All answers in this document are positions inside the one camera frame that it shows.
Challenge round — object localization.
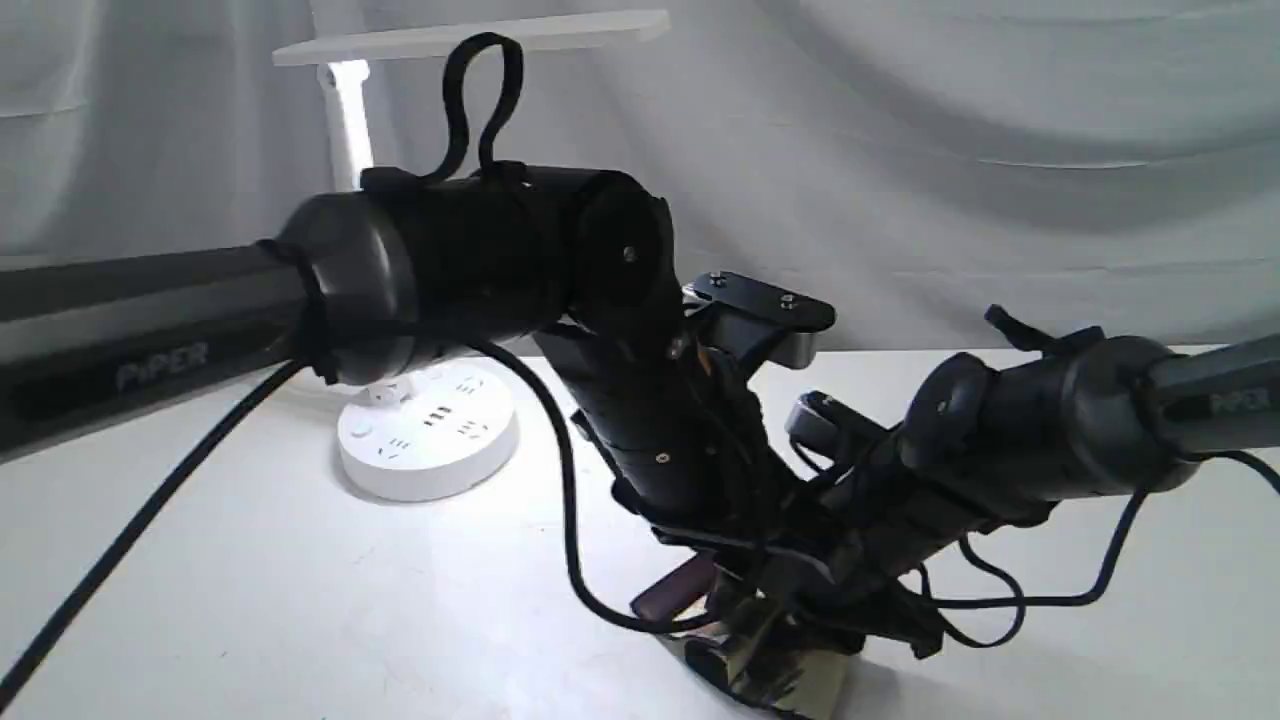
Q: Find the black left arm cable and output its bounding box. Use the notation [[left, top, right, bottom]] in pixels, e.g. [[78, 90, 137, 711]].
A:
[[0, 29, 721, 701]]

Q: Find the white desk lamp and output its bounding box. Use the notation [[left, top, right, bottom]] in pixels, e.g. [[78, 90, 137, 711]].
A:
[[271, 9, 671, 503]]

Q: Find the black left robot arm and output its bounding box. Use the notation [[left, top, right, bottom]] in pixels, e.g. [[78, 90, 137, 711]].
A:
[[1, 163, 786, 550]]

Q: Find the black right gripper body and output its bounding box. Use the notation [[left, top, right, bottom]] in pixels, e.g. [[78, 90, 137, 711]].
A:
[[760, 430, 1051, 651]]

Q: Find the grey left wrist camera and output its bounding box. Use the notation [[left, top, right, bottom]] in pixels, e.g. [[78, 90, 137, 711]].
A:
[[684, 272, 837, 375]]

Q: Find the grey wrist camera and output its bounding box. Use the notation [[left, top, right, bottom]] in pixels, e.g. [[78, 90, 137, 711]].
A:
[[684, 272, 837, 375], [783, 391, 890, 466]]

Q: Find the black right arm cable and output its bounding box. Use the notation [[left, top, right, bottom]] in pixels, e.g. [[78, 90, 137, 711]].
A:
[[900, 450, 1280, 651]]

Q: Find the grey fabric backdrop curtain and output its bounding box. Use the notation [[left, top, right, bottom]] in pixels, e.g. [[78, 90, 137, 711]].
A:
[[3, 1, 1279, 348]]

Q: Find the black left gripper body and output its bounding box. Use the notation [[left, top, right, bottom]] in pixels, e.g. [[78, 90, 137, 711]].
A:
[[534, 320, 801, 559]]

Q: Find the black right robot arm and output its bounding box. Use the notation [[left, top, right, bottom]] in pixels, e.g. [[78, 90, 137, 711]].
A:
[[786, 305, 1277, 657]]

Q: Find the painted paper folding fan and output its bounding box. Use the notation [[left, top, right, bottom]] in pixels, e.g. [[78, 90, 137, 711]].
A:
[[630, 553, 867, 719]]

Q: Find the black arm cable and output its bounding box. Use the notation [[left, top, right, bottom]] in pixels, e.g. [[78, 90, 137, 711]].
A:
[[900, 450, 1280, 651], [0, 29, 721, 701]]

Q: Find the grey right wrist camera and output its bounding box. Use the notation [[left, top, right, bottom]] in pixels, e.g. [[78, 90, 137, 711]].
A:
[[783, 391, 890, 466]]

